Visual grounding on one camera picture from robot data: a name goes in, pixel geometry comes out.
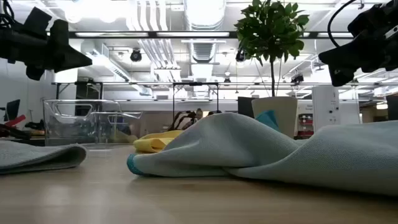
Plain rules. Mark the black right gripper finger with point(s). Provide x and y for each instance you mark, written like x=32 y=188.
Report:
x=342 y=78
x=342 y=57

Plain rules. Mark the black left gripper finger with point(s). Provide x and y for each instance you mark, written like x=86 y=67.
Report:
x=35 y=73
x=62 y=56

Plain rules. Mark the yellow microfiber towel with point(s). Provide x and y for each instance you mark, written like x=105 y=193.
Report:
x=152 y=143

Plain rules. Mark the light blue teal-edged towel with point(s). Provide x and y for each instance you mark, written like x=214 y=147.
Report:
x=233 y=146

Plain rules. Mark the grey microfiber towel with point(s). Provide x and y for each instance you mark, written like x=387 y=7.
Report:
x=37 y=155

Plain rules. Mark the black monitor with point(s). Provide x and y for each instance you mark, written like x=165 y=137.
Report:
x=13 y=109
x=245 y=107

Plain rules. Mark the red tool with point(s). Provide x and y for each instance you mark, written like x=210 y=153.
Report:
x=17 y=120

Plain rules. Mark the clear plastic bin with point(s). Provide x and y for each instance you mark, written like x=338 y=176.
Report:
x=62 y=124

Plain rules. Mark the red storage bins shelf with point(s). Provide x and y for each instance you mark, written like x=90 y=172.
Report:
x=306 y=124

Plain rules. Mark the potted green plant white pot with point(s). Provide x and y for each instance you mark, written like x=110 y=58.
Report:
x=273 y=31

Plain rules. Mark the black ceiling spotlight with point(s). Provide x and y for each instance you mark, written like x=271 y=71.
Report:
x=136 y=56
x=240 y=56

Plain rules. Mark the background robot arms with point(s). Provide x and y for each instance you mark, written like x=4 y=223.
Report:
x=183 y=119

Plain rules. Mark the black background rig frame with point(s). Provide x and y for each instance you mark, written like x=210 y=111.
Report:
x=196 y=83

